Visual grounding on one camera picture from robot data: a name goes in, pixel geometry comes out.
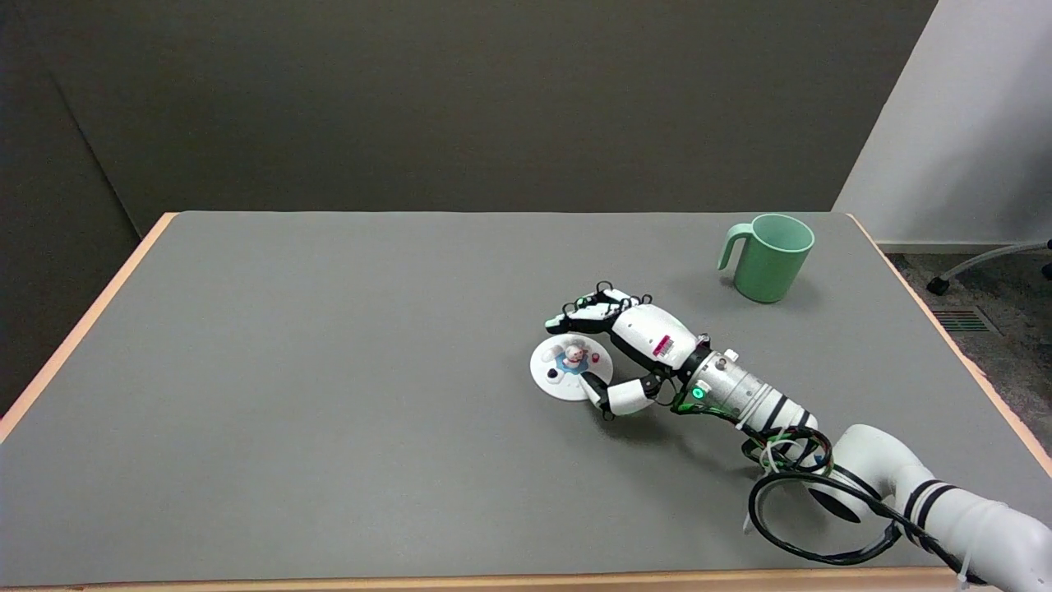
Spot floor vent grille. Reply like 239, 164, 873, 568
932, 306, 1001, 337

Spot green plastic mug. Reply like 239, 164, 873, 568
717, 214, 816, 304

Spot small white decorated plate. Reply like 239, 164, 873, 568
530, 333, 614, 402

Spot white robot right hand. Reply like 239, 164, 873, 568
545, 281, 710, 419

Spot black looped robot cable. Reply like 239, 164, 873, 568
743, 423, 976, 586

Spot grey chair base leg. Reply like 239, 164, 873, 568
927, 240, 1052, 296

